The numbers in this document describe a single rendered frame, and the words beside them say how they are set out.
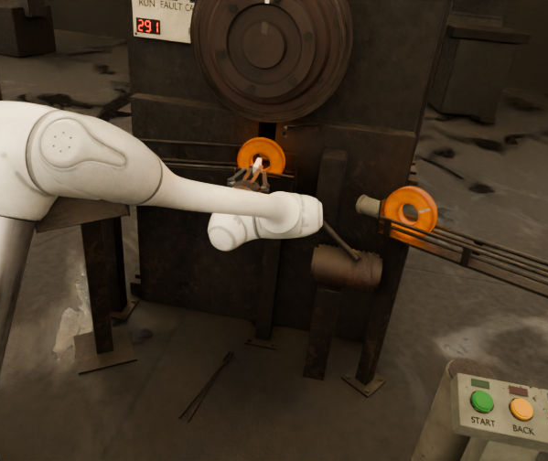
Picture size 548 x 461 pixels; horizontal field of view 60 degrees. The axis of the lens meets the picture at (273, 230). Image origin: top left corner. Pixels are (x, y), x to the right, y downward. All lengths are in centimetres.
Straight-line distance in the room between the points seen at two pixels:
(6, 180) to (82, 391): 113
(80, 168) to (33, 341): 141
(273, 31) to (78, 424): 131
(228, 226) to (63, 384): 93
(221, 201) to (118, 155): 32
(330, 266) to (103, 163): 96
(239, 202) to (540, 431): 73
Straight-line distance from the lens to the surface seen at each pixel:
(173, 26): 168
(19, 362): 197
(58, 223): 154
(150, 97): 174
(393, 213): 148
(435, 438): 135
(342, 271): 152
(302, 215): 115
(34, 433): 175
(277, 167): 158
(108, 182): 72
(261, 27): 137
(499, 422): 109
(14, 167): 79
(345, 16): 144
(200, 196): 95
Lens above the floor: 132
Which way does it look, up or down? 30 degrees down
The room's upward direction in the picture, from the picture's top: 6 degrees clockwise
